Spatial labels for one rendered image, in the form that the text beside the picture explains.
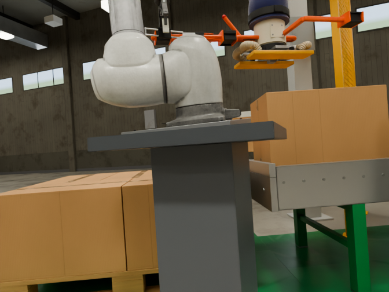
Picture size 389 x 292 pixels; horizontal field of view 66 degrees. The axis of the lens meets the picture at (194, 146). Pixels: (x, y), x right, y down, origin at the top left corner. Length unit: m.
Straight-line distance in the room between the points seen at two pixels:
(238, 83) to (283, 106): 9.09
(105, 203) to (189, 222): 0.68
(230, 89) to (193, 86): 9.75
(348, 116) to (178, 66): 1.01
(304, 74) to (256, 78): 7.70
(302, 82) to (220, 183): 2.11
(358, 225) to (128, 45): 1.20
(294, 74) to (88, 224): 2.10
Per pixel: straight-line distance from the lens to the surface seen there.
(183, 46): 0.93
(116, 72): 0.90
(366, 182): 1.53
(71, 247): 1.57
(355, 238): 1.54
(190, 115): 0.90
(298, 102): 1.57
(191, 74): 0.90
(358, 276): 1.60
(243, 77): 10.61
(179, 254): 0.92
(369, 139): 1.71
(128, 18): 0.99
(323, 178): 1.42
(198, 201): 0.86
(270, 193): 1.35
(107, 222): 1.50
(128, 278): 1.56
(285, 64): 1.87
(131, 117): 12.10
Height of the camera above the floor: 0.70
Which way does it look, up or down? level
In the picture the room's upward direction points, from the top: 4 degrees counter-clockwise
